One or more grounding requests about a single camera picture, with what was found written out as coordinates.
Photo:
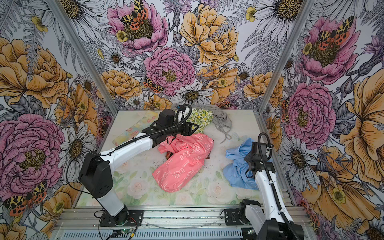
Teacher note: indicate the aluminium corner post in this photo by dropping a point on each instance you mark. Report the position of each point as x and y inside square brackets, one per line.
[291, 41]
[73, 37]

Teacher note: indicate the yellow green lemon cloth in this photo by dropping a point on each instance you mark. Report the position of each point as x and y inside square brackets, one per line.
[202, 118]

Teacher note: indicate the pale floral cloth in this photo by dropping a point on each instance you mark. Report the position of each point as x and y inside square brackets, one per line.
[133, 124]

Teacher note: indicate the left small green circuit board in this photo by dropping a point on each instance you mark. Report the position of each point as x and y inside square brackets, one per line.
[125, 232]

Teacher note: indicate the white vented cable duct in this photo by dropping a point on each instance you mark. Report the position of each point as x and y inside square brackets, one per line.
[158, 234]

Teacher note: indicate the right aluminium corner post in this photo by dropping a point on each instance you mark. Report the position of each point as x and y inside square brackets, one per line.
[291, 41]

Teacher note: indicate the aluminium front rail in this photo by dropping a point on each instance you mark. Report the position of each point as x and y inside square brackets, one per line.
[164, 216]

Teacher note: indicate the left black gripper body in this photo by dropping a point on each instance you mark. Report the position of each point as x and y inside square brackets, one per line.
[183, 129]

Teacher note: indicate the left aluminium corner post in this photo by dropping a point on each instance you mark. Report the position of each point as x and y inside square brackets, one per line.
[73, 37]

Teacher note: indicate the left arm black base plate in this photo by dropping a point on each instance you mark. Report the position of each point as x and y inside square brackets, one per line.
[129, 218]

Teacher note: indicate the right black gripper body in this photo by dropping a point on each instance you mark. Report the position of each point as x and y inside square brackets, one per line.
[249, 157]

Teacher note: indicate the grey cloth with strings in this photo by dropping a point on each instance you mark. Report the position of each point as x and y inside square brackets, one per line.
[221, 120]

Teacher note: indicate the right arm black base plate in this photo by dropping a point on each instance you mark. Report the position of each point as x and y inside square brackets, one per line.
[232, 217]

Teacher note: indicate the red plaid cloth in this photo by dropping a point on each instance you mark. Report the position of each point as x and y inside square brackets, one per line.
[170, 154]

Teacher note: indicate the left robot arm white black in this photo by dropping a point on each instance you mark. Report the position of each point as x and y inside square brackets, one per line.
[97, 169]

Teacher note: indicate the pink patterned cloth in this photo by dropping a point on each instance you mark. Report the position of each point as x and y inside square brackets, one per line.
[188, 157]

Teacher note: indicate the light blue cloth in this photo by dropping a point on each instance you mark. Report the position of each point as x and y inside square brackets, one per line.
[237, 173]

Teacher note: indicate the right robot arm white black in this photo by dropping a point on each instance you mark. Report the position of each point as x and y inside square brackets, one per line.
[270, 219]

